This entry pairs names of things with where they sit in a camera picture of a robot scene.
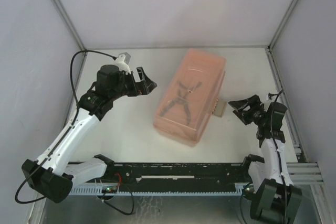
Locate beige tool box latch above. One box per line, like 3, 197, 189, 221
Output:
212, 99, 227, 118

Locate black needle nose pliers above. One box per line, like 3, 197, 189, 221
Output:
159, 94, 194, 126

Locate black handled pliers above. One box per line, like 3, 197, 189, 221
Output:
178, 81, 202, 93

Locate pink translucent tool box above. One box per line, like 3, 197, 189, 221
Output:
153, 49, 226, 145

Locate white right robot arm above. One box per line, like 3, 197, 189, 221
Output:
228, 95, 302, 223

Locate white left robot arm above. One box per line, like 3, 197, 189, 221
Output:
22, 64, 157, 203

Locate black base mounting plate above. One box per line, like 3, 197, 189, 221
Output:
100, 163, 250, 191

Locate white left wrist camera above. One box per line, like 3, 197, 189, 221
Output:
113, 52, 131, 74

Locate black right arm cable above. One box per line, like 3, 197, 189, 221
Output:
240, 89, 288, 223

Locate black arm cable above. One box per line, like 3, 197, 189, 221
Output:
14, 50, 118, 204
240, 89, 288, 223

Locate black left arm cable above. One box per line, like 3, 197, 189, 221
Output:
14, 50, 118, 204

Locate grey slotted cable duct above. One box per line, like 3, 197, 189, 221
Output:
69, 183, 246, 196

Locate aluminium frame rail front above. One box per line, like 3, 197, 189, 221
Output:
287, 163, 323, 185

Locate left aluminium corner post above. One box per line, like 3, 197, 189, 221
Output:
51, 0, 86, 50

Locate aluminium corner post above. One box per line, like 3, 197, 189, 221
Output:
51, 0, 86, 50
268, 0, 300, 51

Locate right aluminium corner post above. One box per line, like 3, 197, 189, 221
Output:
268, 0, 300, 51

